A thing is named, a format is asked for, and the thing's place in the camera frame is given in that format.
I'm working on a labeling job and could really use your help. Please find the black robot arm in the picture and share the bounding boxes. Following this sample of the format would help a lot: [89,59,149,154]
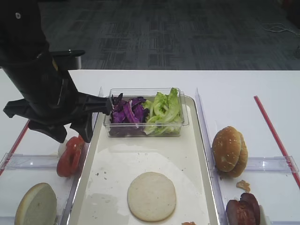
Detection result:
[0,0,112,143]

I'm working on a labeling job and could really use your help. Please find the upright bun half left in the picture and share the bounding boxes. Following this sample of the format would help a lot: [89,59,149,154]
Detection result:
[14,183,57,225]

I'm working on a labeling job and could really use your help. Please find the clear acrylic divider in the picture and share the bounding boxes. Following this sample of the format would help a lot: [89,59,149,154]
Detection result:
[55,86,104,225]
[195,88,228,225]

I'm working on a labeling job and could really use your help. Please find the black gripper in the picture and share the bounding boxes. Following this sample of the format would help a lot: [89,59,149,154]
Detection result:
[3,69,112,143]

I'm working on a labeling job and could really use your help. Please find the round bun bottom on tray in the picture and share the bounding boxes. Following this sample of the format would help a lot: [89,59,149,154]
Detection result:
[127,172,177,222]

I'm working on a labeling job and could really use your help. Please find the sesame burger bun back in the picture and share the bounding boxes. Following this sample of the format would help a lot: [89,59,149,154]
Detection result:
[231,133,248,178]

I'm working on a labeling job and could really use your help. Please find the left clear acrylic divider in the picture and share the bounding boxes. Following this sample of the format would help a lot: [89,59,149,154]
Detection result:
[55,86,104,225]

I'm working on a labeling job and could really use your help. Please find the tomato slices remaining left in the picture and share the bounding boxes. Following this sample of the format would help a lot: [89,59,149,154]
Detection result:
[57,150,80,177]

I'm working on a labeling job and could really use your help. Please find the white onion piece left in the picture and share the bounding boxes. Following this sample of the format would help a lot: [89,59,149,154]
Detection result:
[58,143,67,158]

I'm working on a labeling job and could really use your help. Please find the red strip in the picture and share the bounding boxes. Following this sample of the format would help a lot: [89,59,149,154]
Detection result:
[0,120,29,175]
[254,96,300,187]

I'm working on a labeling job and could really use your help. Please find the green lettuce leaves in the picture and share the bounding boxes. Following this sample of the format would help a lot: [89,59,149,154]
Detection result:
[143,88,182,136]

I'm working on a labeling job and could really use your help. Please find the right red strip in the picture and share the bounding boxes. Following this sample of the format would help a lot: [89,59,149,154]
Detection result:
[254,96,300,187]

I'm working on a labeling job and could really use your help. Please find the white cheese slice right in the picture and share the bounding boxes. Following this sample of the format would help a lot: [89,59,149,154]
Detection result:
[259,205,271,225]

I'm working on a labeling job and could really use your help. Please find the dark red meat patty front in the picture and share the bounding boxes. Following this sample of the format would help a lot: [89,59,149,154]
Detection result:
[225,200,256,225]

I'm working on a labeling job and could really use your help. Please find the sesame burger bun front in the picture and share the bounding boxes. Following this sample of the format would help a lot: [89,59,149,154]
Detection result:
[212,126,241,172]

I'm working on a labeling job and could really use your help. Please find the acrylic holder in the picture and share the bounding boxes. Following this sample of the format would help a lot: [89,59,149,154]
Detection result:
[0,153,59,170]
[244,156,299,173]

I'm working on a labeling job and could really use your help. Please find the tomato slice front pair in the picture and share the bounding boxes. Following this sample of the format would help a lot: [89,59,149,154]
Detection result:
[59,135,85,177]

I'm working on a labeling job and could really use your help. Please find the clear plastic salad container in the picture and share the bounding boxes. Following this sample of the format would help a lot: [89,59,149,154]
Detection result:
[103,87,189,137]

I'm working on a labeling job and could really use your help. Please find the left red strip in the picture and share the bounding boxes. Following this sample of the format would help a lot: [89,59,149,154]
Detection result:
[0,120,29,175]

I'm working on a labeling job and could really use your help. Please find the dark red meat patty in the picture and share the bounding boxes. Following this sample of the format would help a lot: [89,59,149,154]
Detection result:
[225,200,256,225]
[240,193,261,225]

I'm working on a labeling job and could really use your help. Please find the shredded purple cabbage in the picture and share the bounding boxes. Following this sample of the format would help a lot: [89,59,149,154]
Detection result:
[109,93,149,137]

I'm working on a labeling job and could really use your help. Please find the upper right acrylic holder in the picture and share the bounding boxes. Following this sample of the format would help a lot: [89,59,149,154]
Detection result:
[244,156,299,173]

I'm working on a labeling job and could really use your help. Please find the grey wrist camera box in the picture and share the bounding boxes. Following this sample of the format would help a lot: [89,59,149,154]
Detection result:
[50,50,85,71]

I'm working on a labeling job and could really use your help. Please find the right clear acrylic divider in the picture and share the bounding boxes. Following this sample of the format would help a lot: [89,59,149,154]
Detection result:
[195,88,228,225]

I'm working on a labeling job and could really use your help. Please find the white cable on floor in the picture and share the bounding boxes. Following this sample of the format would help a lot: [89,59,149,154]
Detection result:
[262,22,300,38]

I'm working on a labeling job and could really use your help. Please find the cream rectangular serving tray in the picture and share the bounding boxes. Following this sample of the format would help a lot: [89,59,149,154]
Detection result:
[68,97,218,225]

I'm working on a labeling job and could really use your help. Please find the fried crumb on table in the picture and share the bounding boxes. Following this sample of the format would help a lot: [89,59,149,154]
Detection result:
[236,180,251,193]

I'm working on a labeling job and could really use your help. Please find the upper left acrylic holder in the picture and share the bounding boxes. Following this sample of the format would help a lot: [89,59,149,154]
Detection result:
[0,153,59,170]

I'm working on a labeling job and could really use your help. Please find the dark red meat patty back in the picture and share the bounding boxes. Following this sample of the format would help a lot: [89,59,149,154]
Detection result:
[240,193,261,225]

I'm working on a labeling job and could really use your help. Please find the sesame burger bun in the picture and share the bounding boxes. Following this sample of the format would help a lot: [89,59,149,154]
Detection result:
[231,133,248,178]
[212,126,241,172]

